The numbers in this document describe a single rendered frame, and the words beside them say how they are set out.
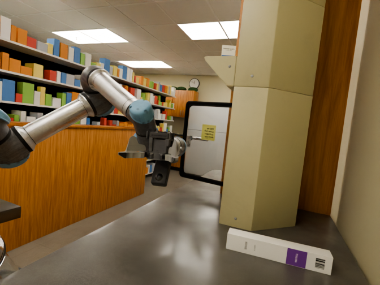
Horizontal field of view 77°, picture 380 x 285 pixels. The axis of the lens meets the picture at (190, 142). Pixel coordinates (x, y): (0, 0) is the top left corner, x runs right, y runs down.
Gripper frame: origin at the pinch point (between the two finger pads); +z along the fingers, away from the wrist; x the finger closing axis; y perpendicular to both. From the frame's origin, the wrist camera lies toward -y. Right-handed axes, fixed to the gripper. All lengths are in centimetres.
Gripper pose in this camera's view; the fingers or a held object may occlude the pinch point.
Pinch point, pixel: (145, 159)
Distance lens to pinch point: 61.4
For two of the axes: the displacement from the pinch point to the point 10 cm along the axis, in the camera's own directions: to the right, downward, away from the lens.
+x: 9.8, 0.8, -1.8
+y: 0.8, -10.0, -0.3
